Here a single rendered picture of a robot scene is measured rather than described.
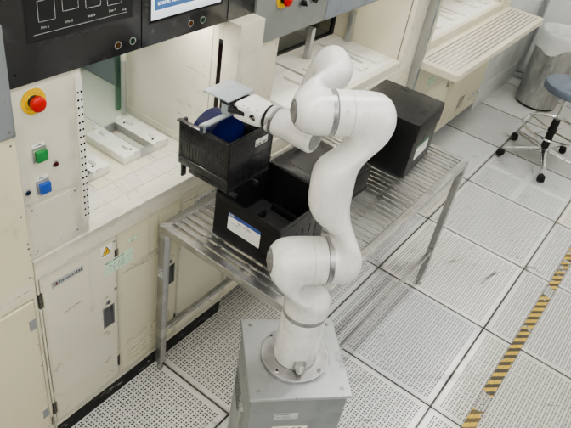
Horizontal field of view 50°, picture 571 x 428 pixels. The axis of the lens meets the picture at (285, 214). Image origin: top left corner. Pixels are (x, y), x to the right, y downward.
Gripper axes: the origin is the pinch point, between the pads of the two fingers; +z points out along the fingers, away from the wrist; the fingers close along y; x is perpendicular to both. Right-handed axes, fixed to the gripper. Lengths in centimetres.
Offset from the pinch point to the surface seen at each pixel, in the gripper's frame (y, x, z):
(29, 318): -65, -58, 15
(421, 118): 84, -23, -30
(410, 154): 79, -37, -32
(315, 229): 17, -43, -29
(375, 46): 160, -34, 32
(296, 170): 35, -39, -7
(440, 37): 208, -35, 16
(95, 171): -23, -35, 35
